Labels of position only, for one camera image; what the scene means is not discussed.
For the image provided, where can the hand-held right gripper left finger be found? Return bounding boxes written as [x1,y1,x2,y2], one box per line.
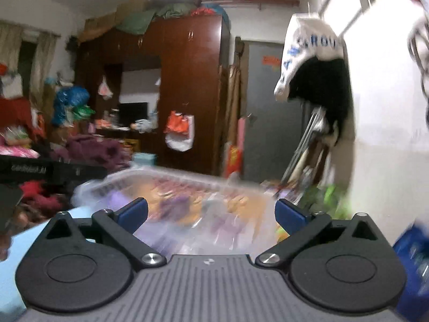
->
[45,198,167,269]

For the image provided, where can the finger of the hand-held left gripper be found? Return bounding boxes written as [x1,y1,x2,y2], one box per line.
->
[75,165,109,182]

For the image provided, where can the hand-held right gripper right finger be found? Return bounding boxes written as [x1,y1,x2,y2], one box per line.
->
[255,199,386,267]

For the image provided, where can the clear plastic container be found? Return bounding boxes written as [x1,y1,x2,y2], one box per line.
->
[71,166,279,256]

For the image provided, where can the maroon cloth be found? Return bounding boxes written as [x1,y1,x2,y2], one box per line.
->
[50,134,132,172]

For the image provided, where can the green bag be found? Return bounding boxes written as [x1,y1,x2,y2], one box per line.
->
[298,184,350,222]

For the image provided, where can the teal box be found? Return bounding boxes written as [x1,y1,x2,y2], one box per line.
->
[133,153,158,167]

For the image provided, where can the metal crutches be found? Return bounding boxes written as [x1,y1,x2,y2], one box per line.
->
[281,107,328,186]

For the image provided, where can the black television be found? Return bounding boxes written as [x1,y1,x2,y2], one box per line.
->
[118,102,148,129]

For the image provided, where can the white plastic bag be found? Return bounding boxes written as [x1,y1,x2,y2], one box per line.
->
[133,111,159,134]

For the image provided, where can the blue plastic bag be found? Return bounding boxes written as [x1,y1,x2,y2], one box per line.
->
[51,86,92,129]

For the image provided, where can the red gift bag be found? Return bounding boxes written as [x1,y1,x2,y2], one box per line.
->
[224,142,243,179]

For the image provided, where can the pink hanging bag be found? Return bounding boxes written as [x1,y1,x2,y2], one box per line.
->
[97,75,114,100]

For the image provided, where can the grey door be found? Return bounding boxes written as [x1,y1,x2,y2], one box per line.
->
[242,40,313,182]

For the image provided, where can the pink board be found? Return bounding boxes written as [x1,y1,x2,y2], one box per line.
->
[238,117,247,152]

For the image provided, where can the orange and white bag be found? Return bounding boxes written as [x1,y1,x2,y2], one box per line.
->
[164,111,195,152]

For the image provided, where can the beige curtain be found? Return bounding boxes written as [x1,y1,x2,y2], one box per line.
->
[0,20,58,102]

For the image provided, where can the cardboard sheets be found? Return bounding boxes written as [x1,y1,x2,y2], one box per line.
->
[220,65,242,175]

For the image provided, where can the brown wooden wardrobe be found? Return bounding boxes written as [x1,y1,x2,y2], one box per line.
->
[75,15,232,175]

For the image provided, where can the black garment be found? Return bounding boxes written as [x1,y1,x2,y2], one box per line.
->
[288,57,353,149]

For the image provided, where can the red door label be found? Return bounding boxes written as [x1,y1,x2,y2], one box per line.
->
[262,55,283,70]

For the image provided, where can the green cloth bundle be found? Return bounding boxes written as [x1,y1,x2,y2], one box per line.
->
[115,3,202,36]

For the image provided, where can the white hoodie with blue print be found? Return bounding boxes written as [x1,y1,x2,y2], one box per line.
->
[274,13,346,102]

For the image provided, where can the red and blue bundle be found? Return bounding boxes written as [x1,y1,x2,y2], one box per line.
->
[190,3,229,20]

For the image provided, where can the metal clothes rail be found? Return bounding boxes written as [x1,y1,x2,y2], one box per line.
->
[338,5,371,38]

